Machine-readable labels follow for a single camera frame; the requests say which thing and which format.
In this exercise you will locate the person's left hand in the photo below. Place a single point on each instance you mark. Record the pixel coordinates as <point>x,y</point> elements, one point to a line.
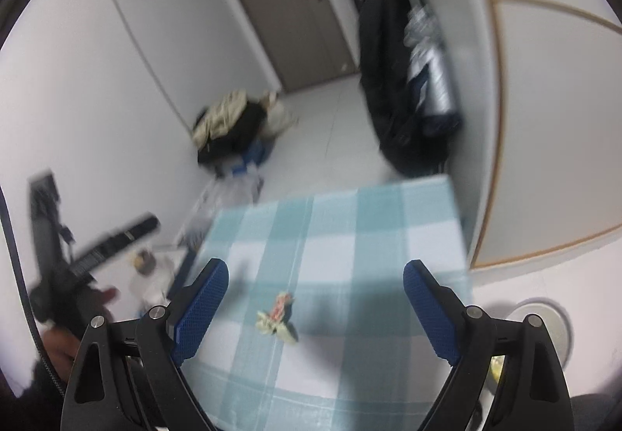
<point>58,351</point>

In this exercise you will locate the grey door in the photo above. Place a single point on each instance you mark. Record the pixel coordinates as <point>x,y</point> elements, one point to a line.
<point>282,13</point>

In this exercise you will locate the yellow-green wrapper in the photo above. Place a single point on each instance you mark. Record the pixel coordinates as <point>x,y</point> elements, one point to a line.
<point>272,327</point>

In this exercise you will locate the grey plastic bag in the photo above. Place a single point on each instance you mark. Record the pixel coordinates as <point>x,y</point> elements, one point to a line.
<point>233,190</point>

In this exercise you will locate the white trash bin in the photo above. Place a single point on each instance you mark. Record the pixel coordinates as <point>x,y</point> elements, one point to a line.
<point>554,329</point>

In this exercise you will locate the blue cardboard box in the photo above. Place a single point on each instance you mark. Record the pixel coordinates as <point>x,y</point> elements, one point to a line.
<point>257,154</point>

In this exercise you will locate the white cloth bag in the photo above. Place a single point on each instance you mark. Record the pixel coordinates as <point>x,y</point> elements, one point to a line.
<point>279,117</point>

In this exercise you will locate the beige cloth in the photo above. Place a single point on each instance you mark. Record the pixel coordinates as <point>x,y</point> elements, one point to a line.
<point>221,117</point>

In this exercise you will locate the black hanging jacket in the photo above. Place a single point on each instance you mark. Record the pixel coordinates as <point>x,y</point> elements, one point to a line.
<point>388,96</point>

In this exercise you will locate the black folded jacket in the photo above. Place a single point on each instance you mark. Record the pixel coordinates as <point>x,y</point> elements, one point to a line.
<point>243,130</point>

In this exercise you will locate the grey cup with sticks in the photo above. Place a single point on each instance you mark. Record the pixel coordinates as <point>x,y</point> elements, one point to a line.
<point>144,262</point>

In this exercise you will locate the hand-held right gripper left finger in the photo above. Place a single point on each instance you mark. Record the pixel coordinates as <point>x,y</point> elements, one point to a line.
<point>199,312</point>

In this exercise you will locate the person's dark jacket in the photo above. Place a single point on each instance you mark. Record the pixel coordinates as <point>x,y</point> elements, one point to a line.
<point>24,411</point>

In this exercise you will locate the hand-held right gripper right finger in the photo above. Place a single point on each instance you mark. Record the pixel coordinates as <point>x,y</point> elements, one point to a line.
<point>432,317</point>

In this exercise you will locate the teal checked tablecloth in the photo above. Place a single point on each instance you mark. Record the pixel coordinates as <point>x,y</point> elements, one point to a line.
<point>340,241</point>

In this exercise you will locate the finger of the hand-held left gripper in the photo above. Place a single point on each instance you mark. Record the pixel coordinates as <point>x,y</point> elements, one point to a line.
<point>119,236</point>

